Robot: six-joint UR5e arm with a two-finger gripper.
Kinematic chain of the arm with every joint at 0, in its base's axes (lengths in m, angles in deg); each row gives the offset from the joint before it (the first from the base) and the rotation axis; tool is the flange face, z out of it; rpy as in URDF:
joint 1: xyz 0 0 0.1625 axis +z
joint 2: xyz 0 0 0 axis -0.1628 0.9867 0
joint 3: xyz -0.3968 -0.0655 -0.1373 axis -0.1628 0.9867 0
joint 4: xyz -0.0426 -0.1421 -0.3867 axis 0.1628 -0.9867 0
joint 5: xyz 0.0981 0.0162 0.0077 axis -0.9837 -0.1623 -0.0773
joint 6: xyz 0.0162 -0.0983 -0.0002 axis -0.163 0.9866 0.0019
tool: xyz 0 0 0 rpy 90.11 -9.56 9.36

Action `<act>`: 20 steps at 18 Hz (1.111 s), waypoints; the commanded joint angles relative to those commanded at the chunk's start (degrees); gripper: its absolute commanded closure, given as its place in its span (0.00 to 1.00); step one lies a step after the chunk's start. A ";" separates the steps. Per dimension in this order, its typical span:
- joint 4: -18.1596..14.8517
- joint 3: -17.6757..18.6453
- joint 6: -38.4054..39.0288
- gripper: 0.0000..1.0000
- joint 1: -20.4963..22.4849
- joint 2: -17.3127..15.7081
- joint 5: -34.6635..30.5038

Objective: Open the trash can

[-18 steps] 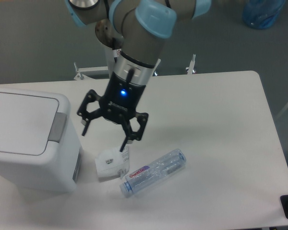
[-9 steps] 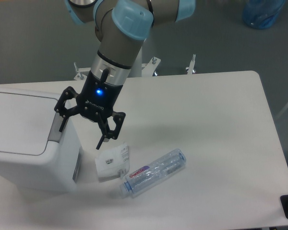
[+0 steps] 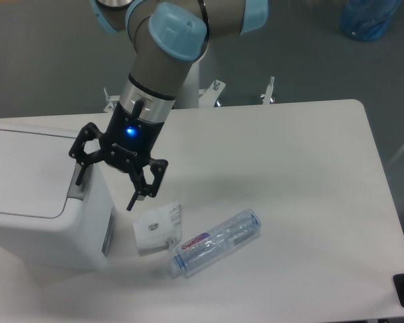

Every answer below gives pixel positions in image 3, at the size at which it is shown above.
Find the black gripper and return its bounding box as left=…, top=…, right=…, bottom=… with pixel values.
left=68, top=100, right=169, bottom=212

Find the white push-top trash can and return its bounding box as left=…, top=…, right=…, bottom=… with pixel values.
left=0, top=122, right=115, bottom=270

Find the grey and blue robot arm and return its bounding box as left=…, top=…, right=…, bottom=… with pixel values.
left=69, top=1, right=269, bottom=201

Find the white face mask package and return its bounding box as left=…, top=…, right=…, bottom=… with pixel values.
left=133, top=200, right=182, bottom=256

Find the crushed clear plastic bottle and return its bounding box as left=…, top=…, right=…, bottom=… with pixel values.
left=168, top=209, right=261, bottom=278

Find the blue plastic bag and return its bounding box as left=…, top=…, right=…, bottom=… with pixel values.
left=339, top=0, right=401, bottom=42

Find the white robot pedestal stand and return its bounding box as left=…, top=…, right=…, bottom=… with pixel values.
left=103, top=56, right=275, bottom=113

